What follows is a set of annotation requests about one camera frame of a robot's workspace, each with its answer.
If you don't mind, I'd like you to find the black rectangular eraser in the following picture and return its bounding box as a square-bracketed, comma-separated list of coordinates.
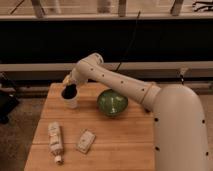
[62, 84, 77, 99]

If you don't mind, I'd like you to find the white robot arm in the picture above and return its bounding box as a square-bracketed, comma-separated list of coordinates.
[63, 53, 211, 171]

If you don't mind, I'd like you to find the white ceramic cup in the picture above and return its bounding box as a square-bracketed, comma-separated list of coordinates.
[60, 87, 80, 110]

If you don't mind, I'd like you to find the green ceramic bowl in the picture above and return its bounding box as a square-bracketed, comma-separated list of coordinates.
[97, 89, 128, 117]

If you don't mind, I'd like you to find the dark object at left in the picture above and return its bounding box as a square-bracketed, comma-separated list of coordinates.
[0, 72, 19, 124]

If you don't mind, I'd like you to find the black hanging cable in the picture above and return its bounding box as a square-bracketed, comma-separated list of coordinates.
[114, 10, 142, 73]

